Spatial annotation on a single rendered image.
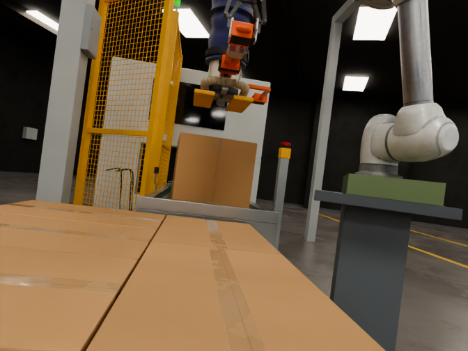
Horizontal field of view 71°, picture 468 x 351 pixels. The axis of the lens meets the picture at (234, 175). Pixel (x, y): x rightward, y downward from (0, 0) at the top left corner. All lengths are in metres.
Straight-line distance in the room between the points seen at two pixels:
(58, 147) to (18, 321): 2.01
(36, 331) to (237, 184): 1.34
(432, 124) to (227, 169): 0.92
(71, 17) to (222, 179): 1.55
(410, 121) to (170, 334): 1.13
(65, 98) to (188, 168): 1.14
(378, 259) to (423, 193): 0.31
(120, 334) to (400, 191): 1.13
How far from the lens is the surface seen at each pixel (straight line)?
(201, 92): 1.64
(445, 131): 1.35
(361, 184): 1.37
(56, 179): 2.48
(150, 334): 0.49
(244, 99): 1.65
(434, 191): 1.42
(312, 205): 4.77
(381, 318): 1.54
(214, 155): 1.69
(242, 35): 1.22
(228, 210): 1.65
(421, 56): 1.43
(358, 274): 1.48
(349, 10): 5.03
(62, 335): 0.49
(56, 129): 2.49
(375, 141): 1.50
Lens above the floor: 0.76
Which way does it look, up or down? level
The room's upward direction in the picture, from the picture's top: 7 degrees clockwise
